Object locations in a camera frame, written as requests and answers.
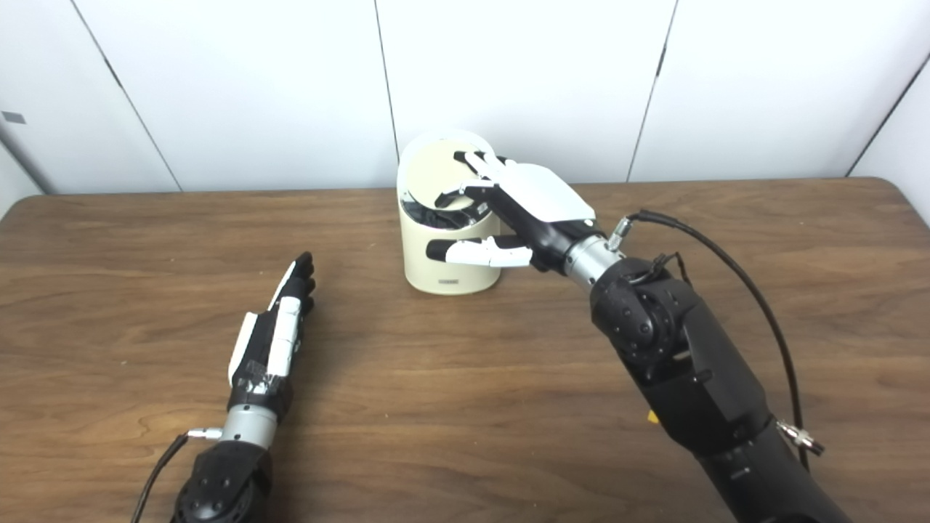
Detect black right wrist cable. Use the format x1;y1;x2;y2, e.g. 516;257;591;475
609;209;826;473

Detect cream round bin lid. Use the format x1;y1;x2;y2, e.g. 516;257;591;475
402;141;496;211

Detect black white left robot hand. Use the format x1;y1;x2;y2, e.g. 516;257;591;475
227;251;318;423

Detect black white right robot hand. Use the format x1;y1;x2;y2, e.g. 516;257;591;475
426;149;607;275

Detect cream-colored round bin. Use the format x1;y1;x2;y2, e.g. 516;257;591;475
397;129;504;296

